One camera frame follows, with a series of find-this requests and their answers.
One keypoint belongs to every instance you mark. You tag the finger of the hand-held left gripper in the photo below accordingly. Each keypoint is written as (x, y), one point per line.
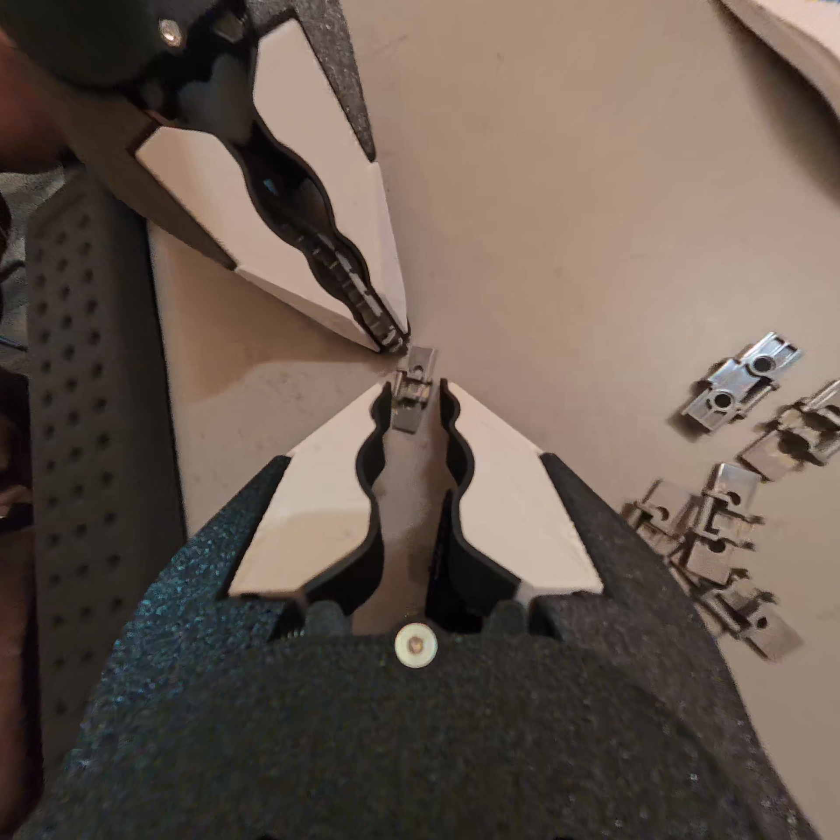
(328, 131)
(216, 216)

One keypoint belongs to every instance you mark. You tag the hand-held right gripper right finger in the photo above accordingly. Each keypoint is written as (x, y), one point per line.
(525, 518)

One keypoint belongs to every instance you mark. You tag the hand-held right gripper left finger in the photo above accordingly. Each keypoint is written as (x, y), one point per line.
(308, 518)

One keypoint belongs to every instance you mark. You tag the single grey track link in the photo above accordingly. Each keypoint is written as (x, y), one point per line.
(413, 394)

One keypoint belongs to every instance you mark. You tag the pile of grey track links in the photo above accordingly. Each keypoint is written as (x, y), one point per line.
(722, 544)

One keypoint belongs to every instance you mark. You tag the grey desk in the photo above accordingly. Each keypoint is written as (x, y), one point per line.
(590, 229)

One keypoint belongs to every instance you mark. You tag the instruction booklet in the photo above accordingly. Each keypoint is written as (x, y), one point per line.
(800, 39)

